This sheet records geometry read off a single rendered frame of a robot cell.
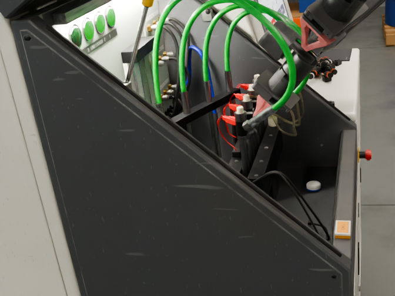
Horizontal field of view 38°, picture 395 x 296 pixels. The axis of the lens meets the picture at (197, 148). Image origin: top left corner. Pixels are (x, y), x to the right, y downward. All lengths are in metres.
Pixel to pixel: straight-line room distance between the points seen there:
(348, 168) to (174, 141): 0.57
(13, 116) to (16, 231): 0.27
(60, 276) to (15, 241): 0.12
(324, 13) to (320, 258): 0.44
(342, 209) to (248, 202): 0.30
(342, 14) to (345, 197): 0.50
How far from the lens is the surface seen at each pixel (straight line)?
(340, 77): 2.02
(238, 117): 1.35
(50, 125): 1.12
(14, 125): 1.16
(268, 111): 1.20
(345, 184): 1.39
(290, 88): 1.16
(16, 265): 1.36
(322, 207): 1.53
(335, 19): 0.98
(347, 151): 1.55
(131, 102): 1.03
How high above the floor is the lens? 1.62
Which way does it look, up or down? 24 degrees down
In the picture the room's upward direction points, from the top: 8 degrees counter-clockwise
